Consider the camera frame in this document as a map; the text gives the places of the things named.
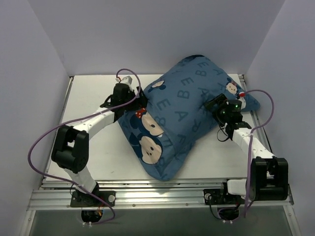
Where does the blue cartoon print pillowcase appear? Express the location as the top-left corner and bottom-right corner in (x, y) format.
(117, 55), (261, 182)

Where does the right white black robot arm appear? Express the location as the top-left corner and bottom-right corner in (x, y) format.
(204, 93), (288, 203)

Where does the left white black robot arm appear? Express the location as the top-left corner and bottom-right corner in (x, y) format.
(51, 82), (147, 206)

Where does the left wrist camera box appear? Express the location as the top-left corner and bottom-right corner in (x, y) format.
(115, 76), (134, 90)

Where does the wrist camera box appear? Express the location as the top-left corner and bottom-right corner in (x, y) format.
(115, 76), (134, 90)
(237, 92), (247, 112)

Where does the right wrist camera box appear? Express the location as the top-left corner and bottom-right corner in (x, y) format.
(237, 92), (247, 112)

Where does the aluminium right side rail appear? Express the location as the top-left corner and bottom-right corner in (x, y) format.
(238, 75), (275, 160)

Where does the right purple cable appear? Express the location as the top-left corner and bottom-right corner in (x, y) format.
(218, 89), (275, 218)

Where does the purple cable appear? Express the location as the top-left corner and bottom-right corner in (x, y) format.
(218, 89), (275, 218)
(27, 68), (142, 225)

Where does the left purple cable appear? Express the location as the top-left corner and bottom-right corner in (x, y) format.
(27, 68), (142, 225)

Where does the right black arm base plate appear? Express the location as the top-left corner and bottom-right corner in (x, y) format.
(203, 189), (245, 205)

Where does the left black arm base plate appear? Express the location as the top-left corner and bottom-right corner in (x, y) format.
(70, 190), (116, 207)

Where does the aluminium front rail frame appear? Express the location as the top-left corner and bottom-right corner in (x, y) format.
(27, 180), (295, 211)

